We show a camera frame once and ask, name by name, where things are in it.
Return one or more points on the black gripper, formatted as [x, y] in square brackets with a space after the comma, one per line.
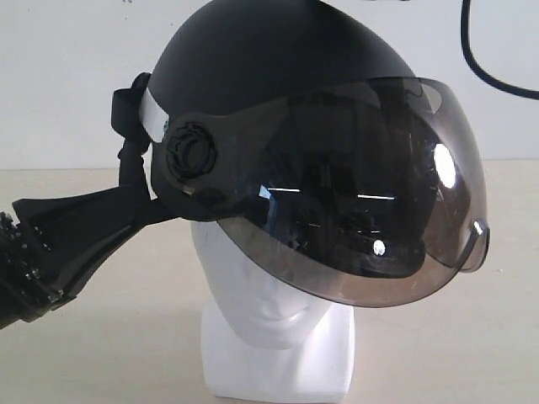
[51, 248]

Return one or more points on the black helmet with tinted visor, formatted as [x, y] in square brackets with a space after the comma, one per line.
[316, 148]

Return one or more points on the white mannequin head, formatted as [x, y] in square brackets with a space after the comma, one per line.
[262, 340]

